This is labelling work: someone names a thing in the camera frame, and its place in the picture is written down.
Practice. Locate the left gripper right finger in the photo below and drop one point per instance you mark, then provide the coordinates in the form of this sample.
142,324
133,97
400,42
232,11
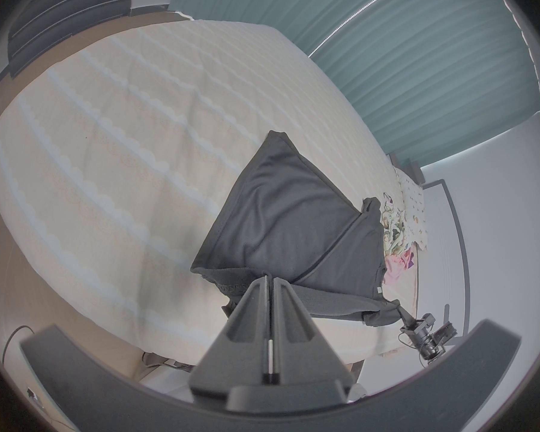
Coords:
306,349

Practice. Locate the white printed garment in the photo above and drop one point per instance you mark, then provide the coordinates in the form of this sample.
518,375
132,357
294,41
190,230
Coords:
392,232

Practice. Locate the pink garment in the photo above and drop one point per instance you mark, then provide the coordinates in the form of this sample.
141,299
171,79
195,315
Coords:
393,270

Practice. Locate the white printed pillow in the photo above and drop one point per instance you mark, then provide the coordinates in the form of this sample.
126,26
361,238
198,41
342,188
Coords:
414,214

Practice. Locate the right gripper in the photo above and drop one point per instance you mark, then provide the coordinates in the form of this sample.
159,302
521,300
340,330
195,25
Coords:
417,326

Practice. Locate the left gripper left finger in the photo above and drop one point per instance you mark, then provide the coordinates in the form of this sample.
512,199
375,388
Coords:
234,349

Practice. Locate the black garment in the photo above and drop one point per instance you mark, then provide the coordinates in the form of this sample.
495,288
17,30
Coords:
288,205

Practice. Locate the grey bedside table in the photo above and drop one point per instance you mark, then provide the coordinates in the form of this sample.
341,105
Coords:
407,164

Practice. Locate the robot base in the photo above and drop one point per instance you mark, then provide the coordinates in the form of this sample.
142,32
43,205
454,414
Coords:
171,381

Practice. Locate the purple garment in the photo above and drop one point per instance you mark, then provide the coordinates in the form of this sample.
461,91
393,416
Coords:
411,260

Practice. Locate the dark grey ribbed panel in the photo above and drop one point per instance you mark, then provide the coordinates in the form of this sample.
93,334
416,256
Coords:
63,16

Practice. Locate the bed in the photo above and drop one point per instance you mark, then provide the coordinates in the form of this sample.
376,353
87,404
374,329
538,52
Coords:
117,151

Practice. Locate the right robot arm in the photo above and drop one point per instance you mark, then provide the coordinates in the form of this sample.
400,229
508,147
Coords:
432,349

